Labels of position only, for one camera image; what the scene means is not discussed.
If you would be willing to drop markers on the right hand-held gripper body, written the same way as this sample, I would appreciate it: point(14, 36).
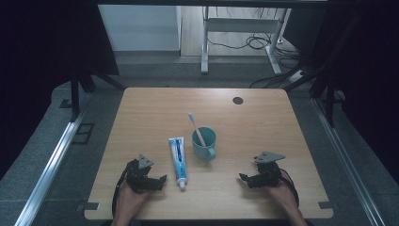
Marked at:
point(269, 175)

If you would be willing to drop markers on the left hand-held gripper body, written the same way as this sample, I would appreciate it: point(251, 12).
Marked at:
point(138, 180)

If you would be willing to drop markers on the teal cup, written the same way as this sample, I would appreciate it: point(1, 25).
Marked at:
point(200, 153)

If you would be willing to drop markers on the pink toothbrush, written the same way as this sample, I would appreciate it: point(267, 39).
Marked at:
point(197, 128)

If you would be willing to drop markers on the person's left hand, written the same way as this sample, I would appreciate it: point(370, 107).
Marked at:
point(128, 201)

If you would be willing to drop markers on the person's right hand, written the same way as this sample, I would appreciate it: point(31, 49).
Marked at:
point(285, 194)

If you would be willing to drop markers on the white and blue toothpaste tube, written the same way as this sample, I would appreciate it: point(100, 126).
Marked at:
point(179, 157)

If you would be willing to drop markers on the black round table grommet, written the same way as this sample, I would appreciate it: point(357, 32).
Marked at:
point(238, 100)

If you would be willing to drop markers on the black metal stand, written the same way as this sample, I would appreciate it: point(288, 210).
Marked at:
point(330, 100)
point(74, 97)

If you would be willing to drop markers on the white power strip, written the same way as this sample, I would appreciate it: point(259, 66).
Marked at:
point(297, 76)

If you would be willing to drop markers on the black curtain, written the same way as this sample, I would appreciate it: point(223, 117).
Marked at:
point(370, 78)
point(37, 62)

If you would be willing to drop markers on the aluminium floor rail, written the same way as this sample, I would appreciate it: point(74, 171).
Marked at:
point(47, 175)
point(345, 160)

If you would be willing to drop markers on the white metal desk frame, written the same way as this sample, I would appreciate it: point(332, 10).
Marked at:
point(204, 47)

